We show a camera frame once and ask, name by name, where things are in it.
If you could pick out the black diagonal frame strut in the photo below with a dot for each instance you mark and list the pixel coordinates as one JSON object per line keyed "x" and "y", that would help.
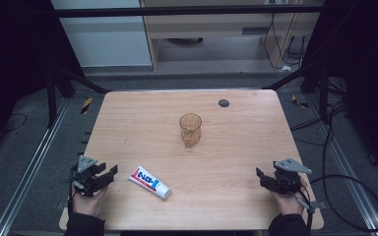
{"x": 85, "y": 82}
{"x": 292, "y": 77}

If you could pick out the person's right hand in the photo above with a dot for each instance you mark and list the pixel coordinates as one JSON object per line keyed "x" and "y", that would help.
{"x": 288, "y": 203}

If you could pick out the aluminium floor rail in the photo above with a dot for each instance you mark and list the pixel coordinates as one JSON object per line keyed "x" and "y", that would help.
{"x": 351, "y": 183}
{"x": 29, "y": 173}

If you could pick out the yellow black tape strip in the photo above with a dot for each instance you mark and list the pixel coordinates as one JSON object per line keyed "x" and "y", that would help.
{"x": 86, "y": 105}
{"x": 299, "y": 102}

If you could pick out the black horizontal frame bar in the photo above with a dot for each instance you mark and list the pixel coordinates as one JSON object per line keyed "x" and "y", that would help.
{"x": 177, "y": 11}

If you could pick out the white cabinet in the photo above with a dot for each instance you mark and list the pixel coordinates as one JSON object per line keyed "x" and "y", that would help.
{"x": 105, "y": 39}

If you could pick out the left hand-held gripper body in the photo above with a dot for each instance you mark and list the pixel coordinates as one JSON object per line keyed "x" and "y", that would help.
{"x": 86, "y": 178}

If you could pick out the dark round table grommet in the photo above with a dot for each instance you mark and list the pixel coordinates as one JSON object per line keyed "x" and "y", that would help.
{"x": 223, "y": 103}

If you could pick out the grey metal bracket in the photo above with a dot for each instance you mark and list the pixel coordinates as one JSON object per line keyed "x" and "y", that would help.
{"x": 318, "y": 205}

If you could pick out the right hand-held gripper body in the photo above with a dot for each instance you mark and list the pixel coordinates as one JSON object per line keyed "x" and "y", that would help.
{"x": 287, "y": 177}

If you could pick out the white toothpaste tube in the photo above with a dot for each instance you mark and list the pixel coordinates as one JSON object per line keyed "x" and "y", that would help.
{"x": 149, "y": 182}

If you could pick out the clear amber plastic cup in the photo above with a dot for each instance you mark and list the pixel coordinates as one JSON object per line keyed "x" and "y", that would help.
{"x": 190, "y": 129}

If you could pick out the white plug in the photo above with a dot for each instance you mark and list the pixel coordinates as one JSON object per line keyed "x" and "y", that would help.
{"x": 286, "y": 68}

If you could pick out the black upright frame post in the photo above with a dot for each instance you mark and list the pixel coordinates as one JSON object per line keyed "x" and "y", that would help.
{"x": 51, "y": 101}
{"x": 324, "y": 95}

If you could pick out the person's left hand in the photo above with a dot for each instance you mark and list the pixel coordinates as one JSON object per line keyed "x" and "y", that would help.
{"x": 87, "y": 203}

